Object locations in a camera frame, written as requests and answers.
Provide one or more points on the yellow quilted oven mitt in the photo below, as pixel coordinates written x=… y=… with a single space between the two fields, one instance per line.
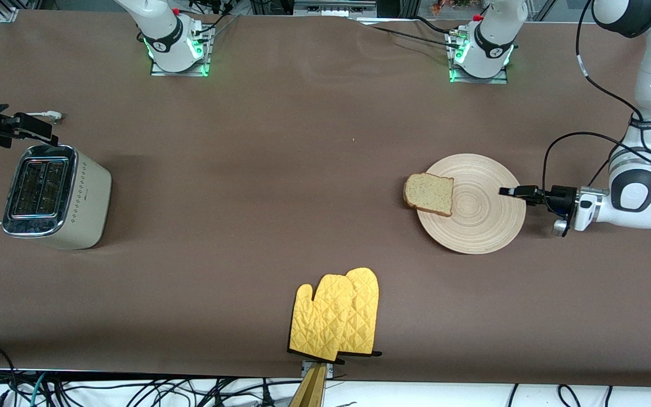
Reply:
x=322 y=316
x=366 y=305

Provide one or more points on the cream and chrome toaster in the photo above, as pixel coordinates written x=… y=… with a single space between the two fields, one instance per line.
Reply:
x=88 y=198

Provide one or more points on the slice of brown bread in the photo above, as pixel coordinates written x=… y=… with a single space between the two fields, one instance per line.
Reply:
x=430 y=192

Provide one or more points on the white power plug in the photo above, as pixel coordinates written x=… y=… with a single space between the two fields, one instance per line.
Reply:
x=51 y=116

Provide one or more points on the small metal bracket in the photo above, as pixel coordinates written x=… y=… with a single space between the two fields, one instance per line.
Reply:
x=331 y=370

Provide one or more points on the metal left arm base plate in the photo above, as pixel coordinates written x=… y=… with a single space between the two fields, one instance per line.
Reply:
x=500 y=79

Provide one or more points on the wooden stick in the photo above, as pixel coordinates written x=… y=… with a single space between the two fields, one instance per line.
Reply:
x=309 y=390

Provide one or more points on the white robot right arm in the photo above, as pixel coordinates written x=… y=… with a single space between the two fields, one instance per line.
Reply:
x=161 y=34

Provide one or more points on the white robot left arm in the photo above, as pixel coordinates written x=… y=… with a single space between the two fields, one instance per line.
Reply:
x=650 y=68

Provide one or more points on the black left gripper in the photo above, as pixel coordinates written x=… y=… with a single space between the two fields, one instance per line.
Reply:
x=563 y=199

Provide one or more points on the aluminium frame profile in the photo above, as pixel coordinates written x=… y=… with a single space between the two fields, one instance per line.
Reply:
x=17 y=8

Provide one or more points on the grey metal equipment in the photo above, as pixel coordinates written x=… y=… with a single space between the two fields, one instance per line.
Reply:
x=331 y=7

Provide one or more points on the round light wooden plate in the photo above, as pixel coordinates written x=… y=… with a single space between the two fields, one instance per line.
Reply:
x=484 y=226

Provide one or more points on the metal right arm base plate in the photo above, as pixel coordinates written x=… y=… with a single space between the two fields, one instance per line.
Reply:
x=190 y=72

